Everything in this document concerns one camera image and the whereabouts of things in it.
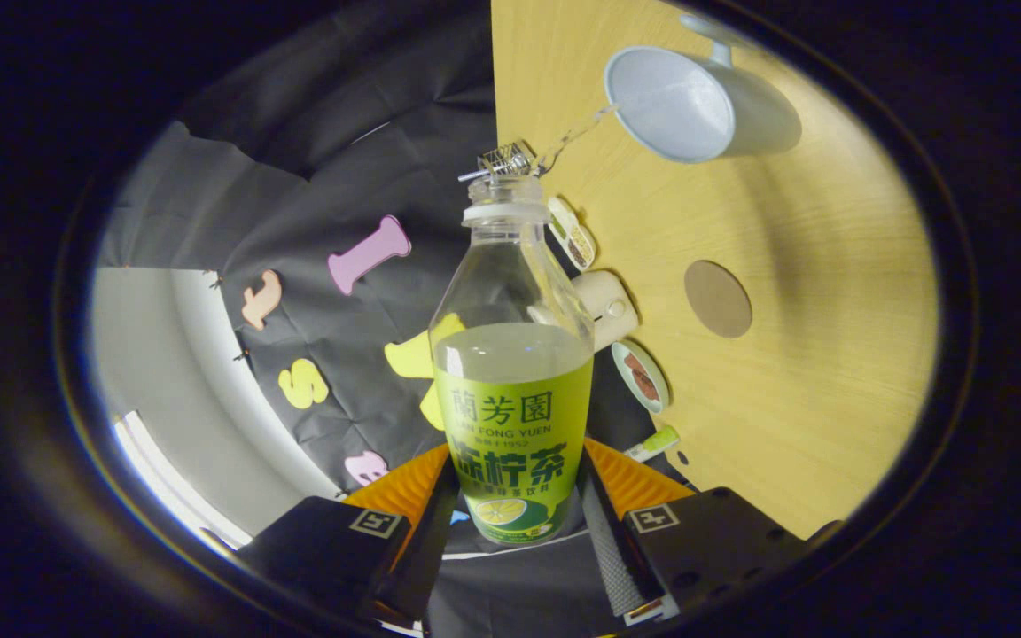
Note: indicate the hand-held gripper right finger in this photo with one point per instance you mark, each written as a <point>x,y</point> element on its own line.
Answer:
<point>705,540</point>

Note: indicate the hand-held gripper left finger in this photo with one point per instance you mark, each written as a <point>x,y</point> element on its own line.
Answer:
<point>426,549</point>

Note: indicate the green label juice bottle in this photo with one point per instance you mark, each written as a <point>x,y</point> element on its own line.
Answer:
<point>510,416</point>

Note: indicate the round brown coaster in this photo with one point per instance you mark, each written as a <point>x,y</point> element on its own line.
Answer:
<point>718,299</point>

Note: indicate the clear juice stream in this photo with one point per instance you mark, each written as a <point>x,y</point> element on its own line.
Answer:
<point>577,136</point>

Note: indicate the white cup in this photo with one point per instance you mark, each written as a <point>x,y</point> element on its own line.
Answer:
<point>759,115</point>

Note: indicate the small white green bottle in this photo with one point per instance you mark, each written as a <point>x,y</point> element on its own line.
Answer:
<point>652,443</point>

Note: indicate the light green plate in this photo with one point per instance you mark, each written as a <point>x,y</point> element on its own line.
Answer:
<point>652,399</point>

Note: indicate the brown meat piece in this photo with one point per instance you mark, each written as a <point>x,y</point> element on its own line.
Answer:
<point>635,365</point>
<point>649,390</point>

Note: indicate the wooden table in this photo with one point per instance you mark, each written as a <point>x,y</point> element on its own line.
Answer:
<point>812,354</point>

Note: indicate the white toaster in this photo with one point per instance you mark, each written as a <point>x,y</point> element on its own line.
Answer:
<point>610,306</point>

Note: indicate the ceiling light panel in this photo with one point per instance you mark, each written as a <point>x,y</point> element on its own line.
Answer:
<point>174,478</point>

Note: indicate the white divided tray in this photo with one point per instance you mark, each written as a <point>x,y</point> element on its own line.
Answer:
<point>574,235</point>

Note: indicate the white straw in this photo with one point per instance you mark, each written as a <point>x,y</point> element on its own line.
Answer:
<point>471,175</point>

